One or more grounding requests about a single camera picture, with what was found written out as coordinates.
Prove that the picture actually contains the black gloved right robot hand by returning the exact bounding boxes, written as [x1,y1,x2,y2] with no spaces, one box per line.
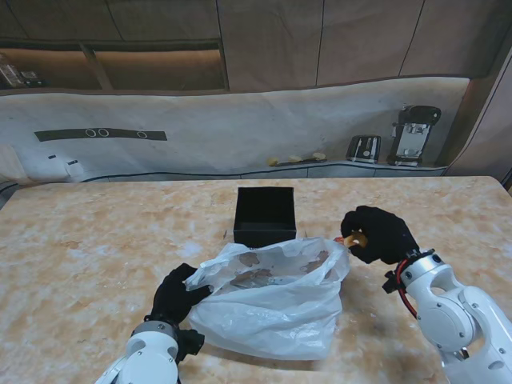
[340,205,421,266]

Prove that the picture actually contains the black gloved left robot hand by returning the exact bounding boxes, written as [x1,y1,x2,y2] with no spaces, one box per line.
[150,262,213,325]

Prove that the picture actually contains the white printed plastic bag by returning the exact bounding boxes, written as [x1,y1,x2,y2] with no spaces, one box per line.
[184,236,351,361]

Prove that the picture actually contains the open black gift box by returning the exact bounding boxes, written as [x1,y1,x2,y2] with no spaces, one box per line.
[233,186,298,249]

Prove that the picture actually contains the grey kitchen counter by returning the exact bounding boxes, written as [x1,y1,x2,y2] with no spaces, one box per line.
[79,158,449,183]

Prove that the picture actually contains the black silver coffee machine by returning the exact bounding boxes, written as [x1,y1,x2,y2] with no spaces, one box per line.
[386,104,442,167]

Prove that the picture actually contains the dark cutting board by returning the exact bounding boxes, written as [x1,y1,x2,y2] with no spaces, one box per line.
[275,158,328,166]

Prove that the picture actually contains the small black shelf item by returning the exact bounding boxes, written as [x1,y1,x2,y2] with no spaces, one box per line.
[18,70,46,87]

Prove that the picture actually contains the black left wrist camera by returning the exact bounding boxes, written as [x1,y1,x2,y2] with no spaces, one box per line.
[175,328,206,363]

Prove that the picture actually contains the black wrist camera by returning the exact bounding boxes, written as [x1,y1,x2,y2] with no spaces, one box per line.
[175,328,206,363]
[382,270,403,295]

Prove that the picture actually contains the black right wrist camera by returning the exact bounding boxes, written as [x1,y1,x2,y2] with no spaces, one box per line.
[382,270,403,295]

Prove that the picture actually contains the red right wrist cable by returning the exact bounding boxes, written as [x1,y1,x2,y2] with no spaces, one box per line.
[395,258,419,319]

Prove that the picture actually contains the dark wall strip with rings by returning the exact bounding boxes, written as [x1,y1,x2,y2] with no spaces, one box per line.
[34,128,168,142]

